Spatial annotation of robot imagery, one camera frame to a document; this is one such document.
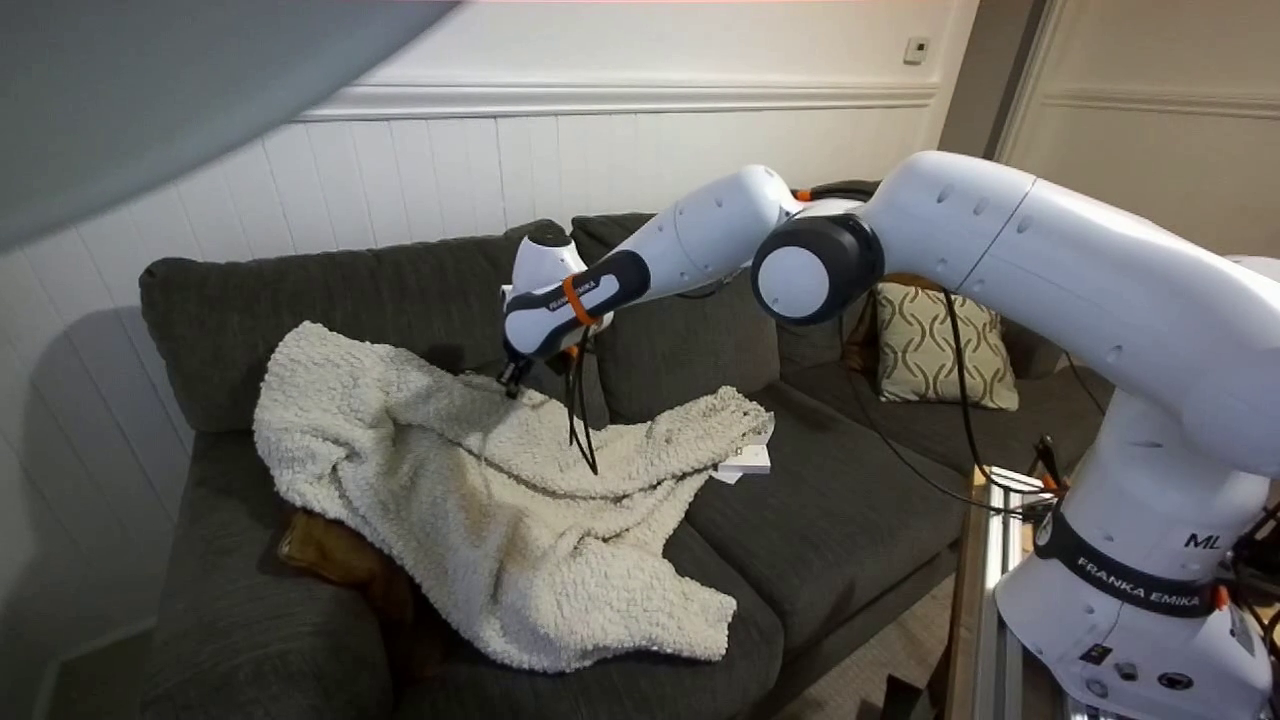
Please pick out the beige patterned throw pillow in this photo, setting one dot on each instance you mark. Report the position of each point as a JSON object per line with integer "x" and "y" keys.
{"x": 942, "y": 349}

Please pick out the brown cushion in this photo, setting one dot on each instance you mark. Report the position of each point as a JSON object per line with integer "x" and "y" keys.
{"x": 333, "y": 551}

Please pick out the dark grey fabric sofa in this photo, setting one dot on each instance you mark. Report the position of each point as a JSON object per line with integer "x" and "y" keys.
{"x": 803, "y": 521}

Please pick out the blurry grey foreground object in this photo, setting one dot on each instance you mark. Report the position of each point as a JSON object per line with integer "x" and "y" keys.
{"x": 172, "y": 95}

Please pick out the aluminium robot stand frame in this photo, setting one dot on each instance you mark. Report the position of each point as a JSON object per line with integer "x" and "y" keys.
{"x": 990, "y": 600}

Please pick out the dark door frame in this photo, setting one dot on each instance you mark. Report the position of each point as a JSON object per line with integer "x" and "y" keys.
{"x": 983, "y": 75}

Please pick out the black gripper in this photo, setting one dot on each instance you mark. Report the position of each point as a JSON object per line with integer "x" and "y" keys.
{"x": 541, "y": 330}

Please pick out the white fluffy cloth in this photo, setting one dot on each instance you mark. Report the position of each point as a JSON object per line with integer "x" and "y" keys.
{"x": 506, "y": 521}

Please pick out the white wall switch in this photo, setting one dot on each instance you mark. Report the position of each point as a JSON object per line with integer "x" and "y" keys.
{"x": 917, "y": 49}

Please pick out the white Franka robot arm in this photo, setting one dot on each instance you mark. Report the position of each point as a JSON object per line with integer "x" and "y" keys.
{"x": 1065, "y": 293}

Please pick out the small white paper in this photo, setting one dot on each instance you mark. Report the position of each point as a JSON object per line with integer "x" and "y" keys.
{"x": 745, "y": 460}

